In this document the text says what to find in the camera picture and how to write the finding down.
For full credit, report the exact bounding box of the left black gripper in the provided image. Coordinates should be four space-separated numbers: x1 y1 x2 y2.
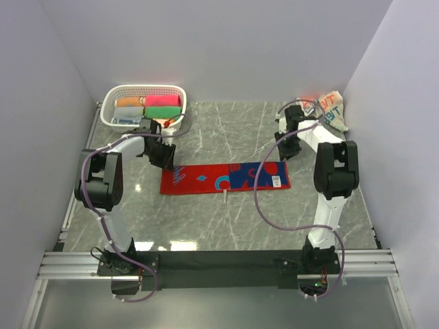
145 139 176 172

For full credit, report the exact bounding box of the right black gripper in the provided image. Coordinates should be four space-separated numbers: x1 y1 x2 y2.
274 130 302 161

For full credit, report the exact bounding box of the red blue cat towel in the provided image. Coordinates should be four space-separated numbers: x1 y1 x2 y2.
160 162 291 195

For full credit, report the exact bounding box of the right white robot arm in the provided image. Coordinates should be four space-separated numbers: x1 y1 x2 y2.
274 104 359 273

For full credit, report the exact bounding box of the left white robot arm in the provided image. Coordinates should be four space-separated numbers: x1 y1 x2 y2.
74 119 179 276

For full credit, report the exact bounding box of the peach rolled towel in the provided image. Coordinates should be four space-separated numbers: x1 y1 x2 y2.
153 119 176 126

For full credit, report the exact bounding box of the green rolled towel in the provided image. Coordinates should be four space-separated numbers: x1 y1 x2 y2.
144 106 181 120

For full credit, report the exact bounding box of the blue patterned rolled towel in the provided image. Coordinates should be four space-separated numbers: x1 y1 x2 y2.
111 117 143 125

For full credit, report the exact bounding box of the pink rolled towel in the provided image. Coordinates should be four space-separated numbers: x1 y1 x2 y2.
145 94 181 107

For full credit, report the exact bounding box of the orange rolled towel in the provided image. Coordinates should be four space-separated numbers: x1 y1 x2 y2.
115 97 145 108

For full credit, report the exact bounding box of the grey rolled towel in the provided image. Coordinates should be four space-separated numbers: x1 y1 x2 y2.
113 107 145 118

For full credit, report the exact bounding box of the crumpled white printed towel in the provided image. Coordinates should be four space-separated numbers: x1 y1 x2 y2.
296 90 348 133

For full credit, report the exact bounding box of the white plastic basket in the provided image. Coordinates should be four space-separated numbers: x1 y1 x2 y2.
100 84 187 132

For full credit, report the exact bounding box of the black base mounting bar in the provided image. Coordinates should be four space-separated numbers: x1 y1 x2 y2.
97 248 344 291

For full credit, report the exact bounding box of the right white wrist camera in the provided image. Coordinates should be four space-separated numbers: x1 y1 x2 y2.
275 114 288 134

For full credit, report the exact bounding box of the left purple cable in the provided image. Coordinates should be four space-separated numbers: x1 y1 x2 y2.
82 112 193 304

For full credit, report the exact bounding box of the aluminium front rail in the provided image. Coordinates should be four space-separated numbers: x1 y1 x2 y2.
37 249 399 280

